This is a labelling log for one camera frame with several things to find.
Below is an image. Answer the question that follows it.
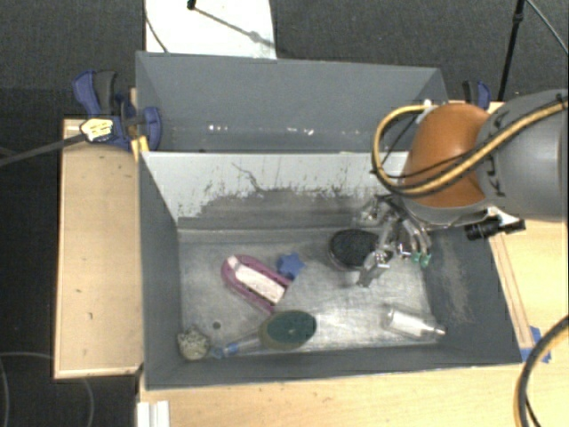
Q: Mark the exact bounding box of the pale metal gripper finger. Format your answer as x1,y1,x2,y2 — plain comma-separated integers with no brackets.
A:
365,255,394,289
357,252,380,286

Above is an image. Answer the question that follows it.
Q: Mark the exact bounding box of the black round disc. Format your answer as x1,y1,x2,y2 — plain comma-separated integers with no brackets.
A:
328,229,381,272

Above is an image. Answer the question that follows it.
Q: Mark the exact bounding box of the blue star-shaped piece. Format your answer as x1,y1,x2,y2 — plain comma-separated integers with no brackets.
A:
276,251,309,281

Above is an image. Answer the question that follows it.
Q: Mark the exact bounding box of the white and pink block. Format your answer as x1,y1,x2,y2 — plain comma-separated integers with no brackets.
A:
226,257,286,304

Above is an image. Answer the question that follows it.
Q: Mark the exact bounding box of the grey metal bin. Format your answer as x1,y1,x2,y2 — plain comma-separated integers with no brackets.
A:
134,51,524,391

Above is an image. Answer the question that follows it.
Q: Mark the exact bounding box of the beige stone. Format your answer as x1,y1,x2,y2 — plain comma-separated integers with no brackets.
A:
177,324,212,361

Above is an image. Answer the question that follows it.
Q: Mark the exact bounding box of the pale wood board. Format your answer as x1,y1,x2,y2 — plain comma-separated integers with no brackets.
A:
53,117,146,380

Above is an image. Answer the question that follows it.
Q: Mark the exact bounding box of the green round brush clear handle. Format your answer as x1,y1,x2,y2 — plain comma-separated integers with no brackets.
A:
210,310,318,360

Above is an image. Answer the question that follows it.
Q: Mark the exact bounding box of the black cylinder on white bracket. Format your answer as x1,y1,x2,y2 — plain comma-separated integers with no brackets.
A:
464,208,526,241

